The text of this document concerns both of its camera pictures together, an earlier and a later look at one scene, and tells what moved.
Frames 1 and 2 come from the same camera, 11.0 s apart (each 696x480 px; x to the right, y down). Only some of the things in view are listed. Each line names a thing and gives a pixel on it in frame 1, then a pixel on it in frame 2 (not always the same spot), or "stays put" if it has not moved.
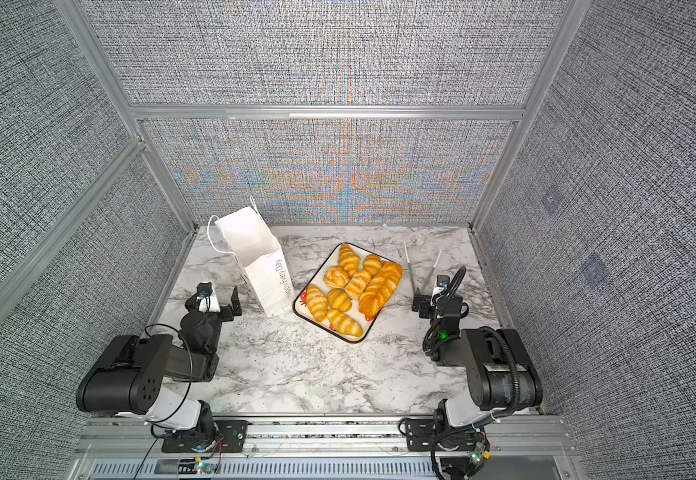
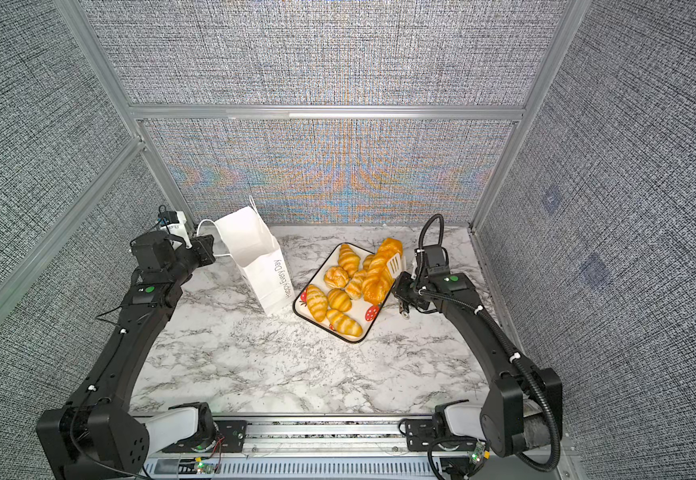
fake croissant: [344, 324] stays put
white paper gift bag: [245, 235] stays put
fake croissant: [348, 260] stays put
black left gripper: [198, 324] → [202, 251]
